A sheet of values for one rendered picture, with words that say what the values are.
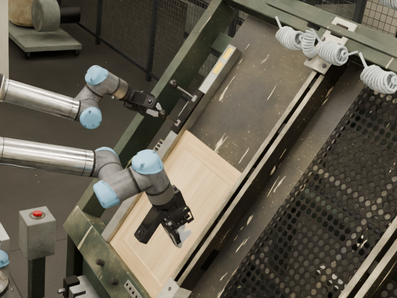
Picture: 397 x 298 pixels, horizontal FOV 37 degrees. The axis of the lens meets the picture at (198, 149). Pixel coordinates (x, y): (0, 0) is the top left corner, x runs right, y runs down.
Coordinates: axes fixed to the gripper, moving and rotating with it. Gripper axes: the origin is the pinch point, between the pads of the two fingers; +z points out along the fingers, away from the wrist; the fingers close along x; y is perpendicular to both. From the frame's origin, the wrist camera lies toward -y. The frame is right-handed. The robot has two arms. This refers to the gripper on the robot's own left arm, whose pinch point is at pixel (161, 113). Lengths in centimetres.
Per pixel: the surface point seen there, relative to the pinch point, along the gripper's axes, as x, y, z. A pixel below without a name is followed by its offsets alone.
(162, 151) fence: 13.0, 2.4, 9.4
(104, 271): 66, 7, 8
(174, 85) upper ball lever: -11.8, -2.9, -1.3
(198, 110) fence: -7.0, -7.4, 11.2
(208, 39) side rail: -40.8, 5.9, 13.9
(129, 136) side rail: 9.6, 25.5, 8.4
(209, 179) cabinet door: 19.6, -26.3, 11.9
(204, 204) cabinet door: 29.4, -28.2, 11.8
